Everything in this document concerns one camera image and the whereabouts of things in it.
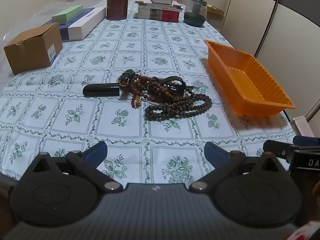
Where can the dark red cylindrical canister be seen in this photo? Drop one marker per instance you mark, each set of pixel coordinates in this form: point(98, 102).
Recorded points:
point(117, 3)

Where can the green glass jar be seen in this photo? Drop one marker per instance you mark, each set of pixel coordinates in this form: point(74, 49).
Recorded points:
point(195, 13)

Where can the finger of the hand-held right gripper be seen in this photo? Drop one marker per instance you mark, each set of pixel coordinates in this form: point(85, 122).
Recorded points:
point(306, 140)
point(276, 148)

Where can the orange plastic tray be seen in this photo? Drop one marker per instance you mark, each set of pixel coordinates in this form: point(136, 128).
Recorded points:
point(237, 80)

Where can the wooden tray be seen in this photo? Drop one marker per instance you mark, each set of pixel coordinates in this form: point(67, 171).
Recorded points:
point(215, 10)

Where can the sliding door wardrobe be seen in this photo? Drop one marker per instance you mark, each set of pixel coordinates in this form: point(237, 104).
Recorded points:
point(287, 30)

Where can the red white patterned cloth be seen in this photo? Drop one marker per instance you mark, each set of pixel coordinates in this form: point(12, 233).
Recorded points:
point(303, 232)

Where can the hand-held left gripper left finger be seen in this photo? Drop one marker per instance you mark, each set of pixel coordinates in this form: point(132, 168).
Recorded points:
point(96, 153)

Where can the brown cardboard box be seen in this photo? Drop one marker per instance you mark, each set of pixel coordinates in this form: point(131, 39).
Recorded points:
point(30, 50)

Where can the green flat box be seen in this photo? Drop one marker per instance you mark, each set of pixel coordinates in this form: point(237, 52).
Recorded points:
point(67, 13)

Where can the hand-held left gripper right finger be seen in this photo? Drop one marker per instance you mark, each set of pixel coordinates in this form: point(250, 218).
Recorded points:
point(215, 153)

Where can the clear plastic sheet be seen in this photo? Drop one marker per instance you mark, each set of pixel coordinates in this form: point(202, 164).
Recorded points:
point(25, 15)

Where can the red and white box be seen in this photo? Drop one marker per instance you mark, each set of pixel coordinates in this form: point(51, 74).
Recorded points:
point(157, 13)

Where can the long white box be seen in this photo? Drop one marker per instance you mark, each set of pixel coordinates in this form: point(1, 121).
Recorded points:
point(85, 26)

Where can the black tube case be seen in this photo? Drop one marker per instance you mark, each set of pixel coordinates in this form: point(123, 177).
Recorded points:
point(100, 89)

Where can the purple flat box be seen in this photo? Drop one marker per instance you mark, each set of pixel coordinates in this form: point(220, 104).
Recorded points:
point(63, 31)

